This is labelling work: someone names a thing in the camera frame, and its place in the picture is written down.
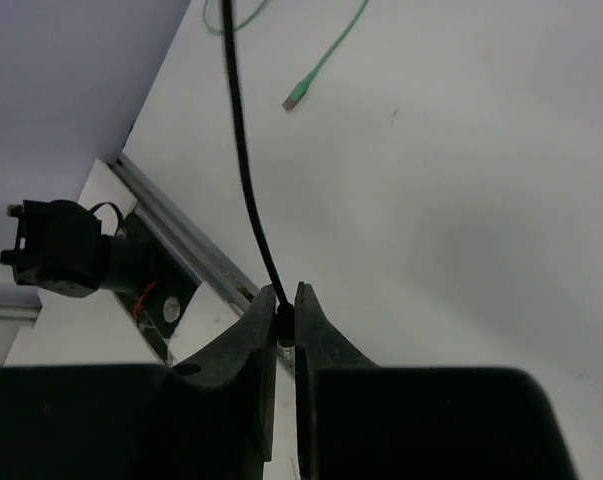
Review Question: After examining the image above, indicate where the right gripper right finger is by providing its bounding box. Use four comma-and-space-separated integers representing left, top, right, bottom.
294, 283, 381, 479

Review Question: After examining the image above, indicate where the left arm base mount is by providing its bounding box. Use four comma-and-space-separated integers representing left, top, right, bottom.
0, 200, 200, 339

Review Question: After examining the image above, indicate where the green headphone cable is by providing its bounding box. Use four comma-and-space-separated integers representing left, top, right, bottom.
203, 0, 372, 112

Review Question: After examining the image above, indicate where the aluminium rail front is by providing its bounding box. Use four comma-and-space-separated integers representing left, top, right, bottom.
111, 154, 259, 312

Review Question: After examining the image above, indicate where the black headphone cable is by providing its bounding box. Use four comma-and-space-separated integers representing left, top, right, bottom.
220, 0, 297, 359

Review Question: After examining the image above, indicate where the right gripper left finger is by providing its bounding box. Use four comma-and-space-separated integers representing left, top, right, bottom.
168, 285, 276, 463

